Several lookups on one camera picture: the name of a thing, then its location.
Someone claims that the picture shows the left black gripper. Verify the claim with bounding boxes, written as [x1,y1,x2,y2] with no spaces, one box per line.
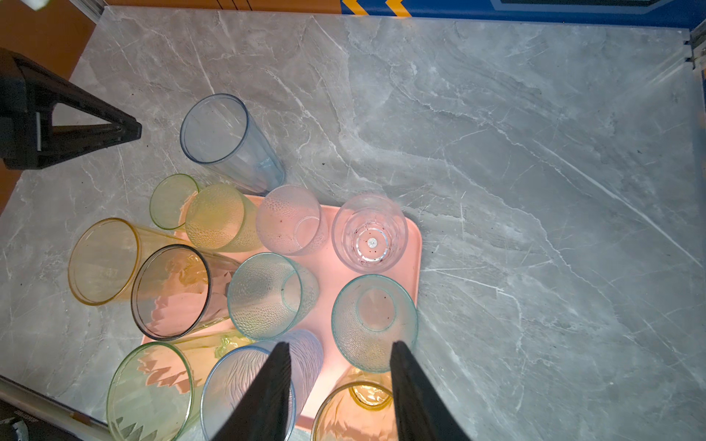
[1,48,143,170]

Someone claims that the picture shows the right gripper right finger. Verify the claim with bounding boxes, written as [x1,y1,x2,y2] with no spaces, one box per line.
[390,341,470,441]

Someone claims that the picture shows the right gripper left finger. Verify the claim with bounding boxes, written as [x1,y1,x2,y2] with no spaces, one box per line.
[213,342,292,440]

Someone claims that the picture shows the blue textured tall glass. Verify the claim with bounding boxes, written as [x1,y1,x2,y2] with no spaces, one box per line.
[200,329,324,440]

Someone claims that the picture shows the amber tall glass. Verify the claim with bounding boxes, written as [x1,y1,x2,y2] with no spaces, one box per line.
[311,367,398,440]

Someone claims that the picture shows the green tall glass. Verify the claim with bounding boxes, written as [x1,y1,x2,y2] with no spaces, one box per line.
[107,330,254,440]

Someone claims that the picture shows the teal glass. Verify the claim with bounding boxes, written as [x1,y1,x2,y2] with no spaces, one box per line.
[227,252,320,341]
[331,275,418,373]

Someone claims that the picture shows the green short glass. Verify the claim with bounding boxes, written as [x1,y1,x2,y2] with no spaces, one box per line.
[149,174,200,231]

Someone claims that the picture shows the grey smoky tall glass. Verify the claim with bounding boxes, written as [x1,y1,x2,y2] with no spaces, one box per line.
[131,244,240,342]

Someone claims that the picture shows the yellow tall glass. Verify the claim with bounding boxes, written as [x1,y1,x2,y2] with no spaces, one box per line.
[68,218,187,306]

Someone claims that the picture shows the blue smooth tall glass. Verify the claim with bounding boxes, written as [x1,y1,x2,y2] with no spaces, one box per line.
[179,93,286,195]

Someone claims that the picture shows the clear round glass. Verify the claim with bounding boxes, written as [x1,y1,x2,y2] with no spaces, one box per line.
[331,193,409,274]

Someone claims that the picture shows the peach short glass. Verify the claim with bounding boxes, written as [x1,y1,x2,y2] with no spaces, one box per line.
[186,184,263,253]

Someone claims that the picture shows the clear short glass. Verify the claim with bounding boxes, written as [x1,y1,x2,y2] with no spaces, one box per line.
[256,185,329,255]

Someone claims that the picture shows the pink plastic tray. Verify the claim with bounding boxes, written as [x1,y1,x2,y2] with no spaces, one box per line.
[140,194,424,434]

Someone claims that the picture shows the left aluminium corner post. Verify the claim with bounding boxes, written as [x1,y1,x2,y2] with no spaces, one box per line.
[70,0,107,24]

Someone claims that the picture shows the aluminium front rail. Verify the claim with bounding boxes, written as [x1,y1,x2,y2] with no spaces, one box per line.
[1,376,113,440]

